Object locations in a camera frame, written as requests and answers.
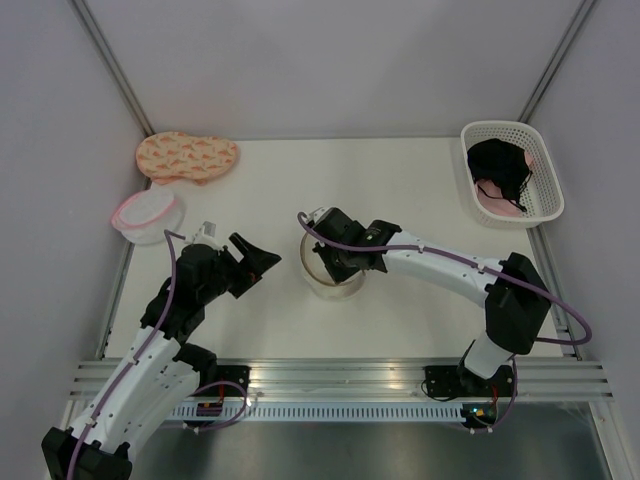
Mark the white slotted cable duct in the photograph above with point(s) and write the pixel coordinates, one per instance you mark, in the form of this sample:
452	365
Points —
322	412

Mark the pink trimmed mesh laundry bag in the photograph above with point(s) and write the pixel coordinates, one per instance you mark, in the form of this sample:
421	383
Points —
143	217

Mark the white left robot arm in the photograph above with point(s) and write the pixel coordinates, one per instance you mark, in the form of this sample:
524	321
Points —
161	368

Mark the orange patterned laundry bag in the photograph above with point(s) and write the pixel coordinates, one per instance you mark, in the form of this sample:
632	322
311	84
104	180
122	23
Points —
171	156

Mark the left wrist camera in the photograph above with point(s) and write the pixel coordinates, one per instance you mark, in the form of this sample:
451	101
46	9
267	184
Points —
205	235

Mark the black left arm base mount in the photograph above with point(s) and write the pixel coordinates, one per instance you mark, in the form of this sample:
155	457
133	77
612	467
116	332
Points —
228	374

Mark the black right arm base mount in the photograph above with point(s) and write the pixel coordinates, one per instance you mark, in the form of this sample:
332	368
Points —
447	382

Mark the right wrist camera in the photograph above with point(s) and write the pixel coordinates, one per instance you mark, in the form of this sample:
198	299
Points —
315	215

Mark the black bra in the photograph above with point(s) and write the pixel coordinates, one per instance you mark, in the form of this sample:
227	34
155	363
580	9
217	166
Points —
493	148

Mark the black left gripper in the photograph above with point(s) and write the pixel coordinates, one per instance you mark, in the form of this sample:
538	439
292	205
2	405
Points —
254	258

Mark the pink bra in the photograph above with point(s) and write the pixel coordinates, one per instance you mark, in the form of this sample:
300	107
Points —
500	183

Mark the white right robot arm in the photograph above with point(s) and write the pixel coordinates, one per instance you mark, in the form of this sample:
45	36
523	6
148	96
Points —
510	291

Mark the white plastic basket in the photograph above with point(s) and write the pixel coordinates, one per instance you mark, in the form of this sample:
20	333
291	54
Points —
543	196

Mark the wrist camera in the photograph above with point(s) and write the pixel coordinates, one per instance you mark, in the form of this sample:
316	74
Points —
205	235
315	215

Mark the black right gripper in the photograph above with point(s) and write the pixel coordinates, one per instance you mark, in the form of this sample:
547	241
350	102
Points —
338	274

